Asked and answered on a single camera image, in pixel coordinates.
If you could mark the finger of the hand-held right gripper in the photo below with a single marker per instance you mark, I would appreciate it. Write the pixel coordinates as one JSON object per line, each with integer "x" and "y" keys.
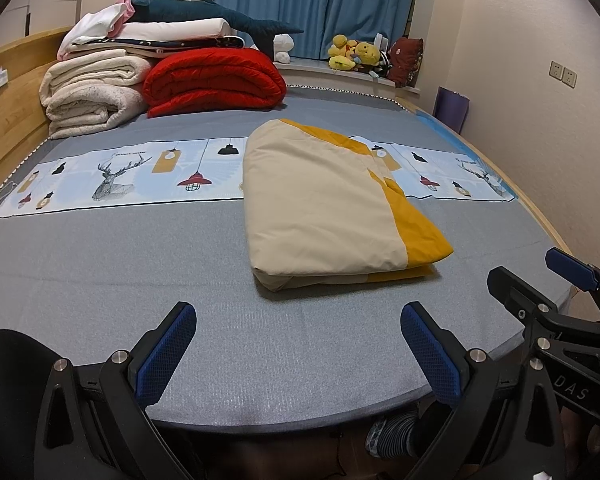
{"x": 517, "y": 290}
{"x": 570, "y": 266}

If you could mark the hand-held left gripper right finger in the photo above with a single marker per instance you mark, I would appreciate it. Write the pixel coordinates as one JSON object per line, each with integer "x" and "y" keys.
{"x": 430, "y": 355}

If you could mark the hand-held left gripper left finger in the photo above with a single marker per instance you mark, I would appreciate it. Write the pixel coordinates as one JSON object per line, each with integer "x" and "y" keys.
{"x": 167, "y": 355}

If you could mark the beige and mustard hooded jacket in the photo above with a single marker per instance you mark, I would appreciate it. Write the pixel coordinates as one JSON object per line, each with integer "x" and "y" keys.
{"x": 320, "y": 210}

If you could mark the person's right hand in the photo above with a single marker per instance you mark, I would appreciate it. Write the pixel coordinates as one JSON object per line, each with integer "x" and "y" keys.
{"x": 592, "y": 445}

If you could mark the person's right foot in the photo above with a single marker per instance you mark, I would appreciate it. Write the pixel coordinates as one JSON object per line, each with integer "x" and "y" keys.
{"x": 395, "y": 430}

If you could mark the bed with grey mat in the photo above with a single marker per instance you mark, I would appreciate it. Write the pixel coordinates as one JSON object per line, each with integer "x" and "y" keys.
{"x": 130, "y": 270}

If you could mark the light blue printed bed runner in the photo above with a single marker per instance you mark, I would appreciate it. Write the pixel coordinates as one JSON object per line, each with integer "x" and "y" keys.
{"x": 130, "y": 180}

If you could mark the dark red cushion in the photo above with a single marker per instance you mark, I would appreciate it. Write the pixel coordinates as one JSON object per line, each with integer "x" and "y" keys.
{"x": 406, "y": 60}

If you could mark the black white striped plush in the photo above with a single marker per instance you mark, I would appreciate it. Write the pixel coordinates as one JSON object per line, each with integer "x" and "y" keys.
{"x": 384, "y": 64}

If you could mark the cream folded fleece blanket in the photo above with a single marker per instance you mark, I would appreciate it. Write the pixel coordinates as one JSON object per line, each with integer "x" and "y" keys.
{"x": 95, "y": 95}

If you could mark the red folded quilt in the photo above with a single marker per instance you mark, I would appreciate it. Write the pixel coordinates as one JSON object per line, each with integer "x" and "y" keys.
{"x": 215, "y": 80}

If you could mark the wooden headboard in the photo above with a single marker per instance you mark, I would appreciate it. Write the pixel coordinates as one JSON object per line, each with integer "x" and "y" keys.
{"x": 15, "y": 120}

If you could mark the yellow bear plush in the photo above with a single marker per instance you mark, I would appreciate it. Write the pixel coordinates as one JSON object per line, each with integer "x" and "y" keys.
{"x": 366, "y": 54}

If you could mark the white plastic container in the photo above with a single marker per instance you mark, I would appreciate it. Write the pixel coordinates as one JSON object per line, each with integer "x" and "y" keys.
{"x": 381, "y": 41}

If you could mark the window sill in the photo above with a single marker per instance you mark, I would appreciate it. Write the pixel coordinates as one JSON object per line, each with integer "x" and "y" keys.
{"x": 330, "y": 77}

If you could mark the yellow duck plush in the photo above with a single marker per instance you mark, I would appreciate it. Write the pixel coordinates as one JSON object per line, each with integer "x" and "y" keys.
{"x": 341, "y": 55}

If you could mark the navy patterned folded blanket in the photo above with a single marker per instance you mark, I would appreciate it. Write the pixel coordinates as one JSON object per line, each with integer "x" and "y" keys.
{"x": 190, "y": 42}

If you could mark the white folded sheet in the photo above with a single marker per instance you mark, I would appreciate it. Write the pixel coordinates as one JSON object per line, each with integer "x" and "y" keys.
{"x": 180, "y": 29}

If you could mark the white plush toy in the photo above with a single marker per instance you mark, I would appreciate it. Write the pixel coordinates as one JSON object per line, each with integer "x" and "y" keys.
{"x": 283, "y": 45}

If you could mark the white and pink folded blanket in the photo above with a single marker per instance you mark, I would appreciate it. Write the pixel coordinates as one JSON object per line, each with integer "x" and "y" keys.
{"x": 95, "y": 27}

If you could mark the dark teal shark plush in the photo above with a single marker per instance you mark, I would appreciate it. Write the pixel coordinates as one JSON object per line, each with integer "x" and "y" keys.
{"x": 190, "y": 7}

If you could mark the blue curtain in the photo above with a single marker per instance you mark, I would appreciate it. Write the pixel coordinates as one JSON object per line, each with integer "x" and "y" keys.
{"x": 320, "y": 0}

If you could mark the white wall socket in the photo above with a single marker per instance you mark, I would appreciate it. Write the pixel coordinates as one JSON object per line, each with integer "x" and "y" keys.
{"x": 570, "y": 76}
{"x": 556, "y": 70}

